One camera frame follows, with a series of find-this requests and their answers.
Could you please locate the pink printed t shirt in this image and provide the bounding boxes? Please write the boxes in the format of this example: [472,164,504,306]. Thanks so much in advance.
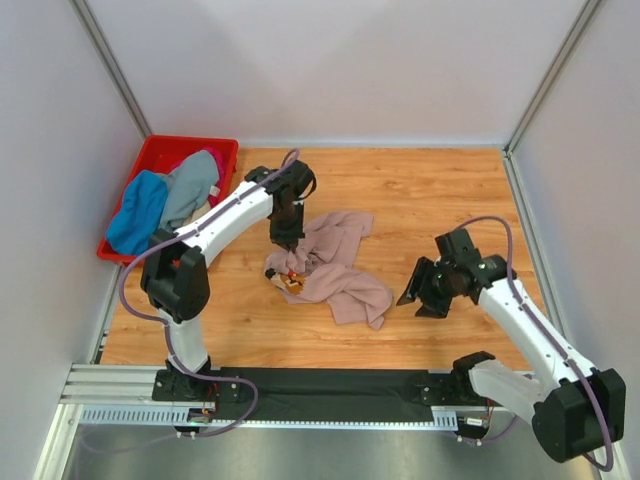
[264,211,393,331]

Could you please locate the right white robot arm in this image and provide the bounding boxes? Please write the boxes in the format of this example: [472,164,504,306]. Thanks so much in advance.
[397,227,626,463]

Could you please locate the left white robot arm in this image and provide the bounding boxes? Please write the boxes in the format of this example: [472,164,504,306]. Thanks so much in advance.
[141,149,317,402]

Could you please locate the beige t shirt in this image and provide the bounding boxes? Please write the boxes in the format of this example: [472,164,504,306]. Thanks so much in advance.
[184,201,212,224]

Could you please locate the grey-blue t shirt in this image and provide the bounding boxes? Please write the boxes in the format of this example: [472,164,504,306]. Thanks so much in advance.
[159,150,220,230]

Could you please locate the red plastic bin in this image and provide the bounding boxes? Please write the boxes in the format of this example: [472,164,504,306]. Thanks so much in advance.
[97,135,238,266]

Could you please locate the blue t shirt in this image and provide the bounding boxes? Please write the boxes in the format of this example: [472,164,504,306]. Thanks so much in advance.
[105,170,168,256]

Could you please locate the right frame post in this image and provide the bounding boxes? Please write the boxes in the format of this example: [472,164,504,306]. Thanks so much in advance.
[503,0,607,152]

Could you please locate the frame post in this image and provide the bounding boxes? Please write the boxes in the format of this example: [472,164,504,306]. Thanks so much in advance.
[503,0,607,152]
[69,0,152,138]

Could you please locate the aluminium mounting rail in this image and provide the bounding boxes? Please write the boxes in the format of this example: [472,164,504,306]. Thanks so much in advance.
[62,365,520,431]

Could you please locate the left frame post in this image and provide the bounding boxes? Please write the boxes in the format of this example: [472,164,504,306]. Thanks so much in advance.
[69,0,152,138]

